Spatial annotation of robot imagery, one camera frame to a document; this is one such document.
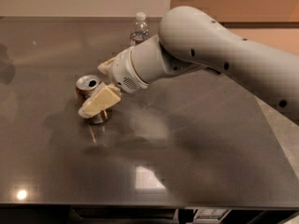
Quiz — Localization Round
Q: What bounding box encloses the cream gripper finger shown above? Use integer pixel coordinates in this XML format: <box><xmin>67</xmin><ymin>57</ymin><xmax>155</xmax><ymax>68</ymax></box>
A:
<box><xmin>97</xmin><ymin>58</ymin><xmax>115</xmax><ymax>76</ymax></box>
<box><xmin>78</xmin><ymin>82</ymin><xmax>121</xmax><ymax>119</ymax></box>

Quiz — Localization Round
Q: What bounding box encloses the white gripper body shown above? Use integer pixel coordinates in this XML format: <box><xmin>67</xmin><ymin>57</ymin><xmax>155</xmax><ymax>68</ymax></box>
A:
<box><xmin>110</xmin><ymin>47</ymin><xmax>149</xmax><ymax>93</ymax></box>

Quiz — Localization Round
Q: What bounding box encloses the orange soda can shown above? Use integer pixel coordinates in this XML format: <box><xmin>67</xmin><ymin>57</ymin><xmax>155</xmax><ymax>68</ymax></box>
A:
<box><xmin>76</xmin><ymin>75</ymin><xmax>108</xmax><ymax>125</ymax></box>

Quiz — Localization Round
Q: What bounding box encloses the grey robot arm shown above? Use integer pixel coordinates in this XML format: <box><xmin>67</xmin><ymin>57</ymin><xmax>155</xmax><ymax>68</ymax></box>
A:
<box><xmin>78</xmin><ymin>7</ymin><xmax>299</xmax><ymax>122</ymax></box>

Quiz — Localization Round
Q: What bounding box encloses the clear plastic water bottle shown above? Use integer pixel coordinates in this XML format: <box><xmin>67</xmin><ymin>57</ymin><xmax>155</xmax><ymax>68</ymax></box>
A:
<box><xmin>130</xmin><ymin>12</ymin><xmax>150</xmax><ymax>46</ymax></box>

